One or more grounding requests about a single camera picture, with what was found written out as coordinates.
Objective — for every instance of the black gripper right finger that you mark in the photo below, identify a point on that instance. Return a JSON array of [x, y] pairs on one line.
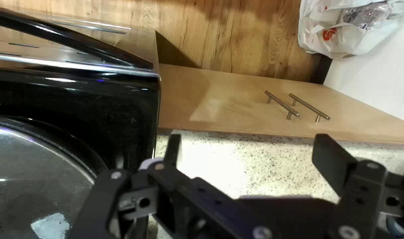
[[370, 198]]

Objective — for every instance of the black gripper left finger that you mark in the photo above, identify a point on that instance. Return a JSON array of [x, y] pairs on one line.
[[119, 203]]

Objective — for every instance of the black pan with glass lid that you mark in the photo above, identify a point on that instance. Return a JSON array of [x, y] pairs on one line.
[[45, 176]]

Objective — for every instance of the black electric stove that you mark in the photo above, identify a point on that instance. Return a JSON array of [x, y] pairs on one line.
[[85, 91]]

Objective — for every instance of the wooden lower cabinet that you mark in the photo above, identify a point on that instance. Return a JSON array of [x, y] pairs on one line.
[[216, 101]]

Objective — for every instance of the white plastic bag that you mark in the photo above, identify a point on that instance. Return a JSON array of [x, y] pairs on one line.
[[341, 28]]

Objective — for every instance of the right metal cabinet handle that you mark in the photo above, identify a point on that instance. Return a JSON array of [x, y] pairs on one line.
[[317, 112]]

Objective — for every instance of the metal cabinet handle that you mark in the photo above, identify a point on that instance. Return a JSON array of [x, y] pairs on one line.
[[317, 112], [287, 108]]

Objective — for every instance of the left metal cabinet handle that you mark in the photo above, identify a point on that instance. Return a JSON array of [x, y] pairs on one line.
[[287, 108]]

